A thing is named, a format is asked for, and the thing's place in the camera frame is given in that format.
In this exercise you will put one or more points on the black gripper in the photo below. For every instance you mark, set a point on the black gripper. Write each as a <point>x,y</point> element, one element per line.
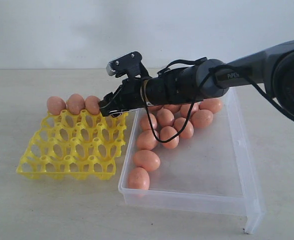
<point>129,96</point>

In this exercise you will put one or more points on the brown egg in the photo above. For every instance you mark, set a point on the brown egg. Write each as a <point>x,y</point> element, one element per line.
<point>148,122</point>
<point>174,108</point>
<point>202,118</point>
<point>147,159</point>
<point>166,133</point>
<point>215,105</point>
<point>146,140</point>
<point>165,117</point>
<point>188,130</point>
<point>184,110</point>
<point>92,104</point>
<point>75,104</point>
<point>138,179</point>
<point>155,108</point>
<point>55,105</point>

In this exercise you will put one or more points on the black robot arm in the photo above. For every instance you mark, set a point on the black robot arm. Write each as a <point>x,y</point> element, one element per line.
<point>271,71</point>

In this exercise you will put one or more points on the yellow plastic egg tray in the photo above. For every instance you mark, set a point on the yellow plastic egg tray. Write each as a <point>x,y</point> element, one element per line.
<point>79,146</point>

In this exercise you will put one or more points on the clear plastic container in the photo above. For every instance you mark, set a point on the clear plastic container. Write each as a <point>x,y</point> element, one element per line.
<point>212,172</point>

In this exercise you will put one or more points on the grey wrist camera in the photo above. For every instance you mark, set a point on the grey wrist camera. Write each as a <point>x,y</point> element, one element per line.
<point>128,64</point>

